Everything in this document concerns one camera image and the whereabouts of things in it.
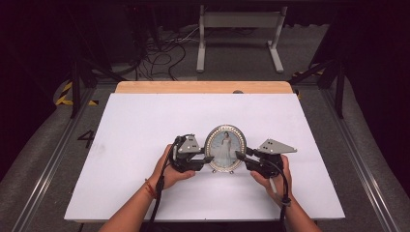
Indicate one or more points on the oval silver picture frame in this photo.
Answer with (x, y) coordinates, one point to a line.
(225, 148)

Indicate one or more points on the white metal table frame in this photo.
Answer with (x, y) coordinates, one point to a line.
(241, 20)

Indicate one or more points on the aluminium floor rail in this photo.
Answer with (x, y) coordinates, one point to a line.
(364, 180)
(48, 167)

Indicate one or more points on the wooden table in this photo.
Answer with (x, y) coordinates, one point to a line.
(193, 87)

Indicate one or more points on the person's left hand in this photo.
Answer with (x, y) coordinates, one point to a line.
(161, 175)

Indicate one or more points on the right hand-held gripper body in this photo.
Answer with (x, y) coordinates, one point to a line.
(275, 147)

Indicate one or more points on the black metal stand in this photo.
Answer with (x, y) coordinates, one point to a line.
(339, 93)
(75, 90)

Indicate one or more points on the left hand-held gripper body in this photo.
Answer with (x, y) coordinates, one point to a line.
(188, 145)

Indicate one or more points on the white board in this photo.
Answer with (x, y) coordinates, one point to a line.
(154, 112)

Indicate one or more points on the person's right hand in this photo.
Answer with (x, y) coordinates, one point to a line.
(278, 193)

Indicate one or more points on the yellow black floor tape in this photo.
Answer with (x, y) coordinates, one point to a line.
(66, 90)

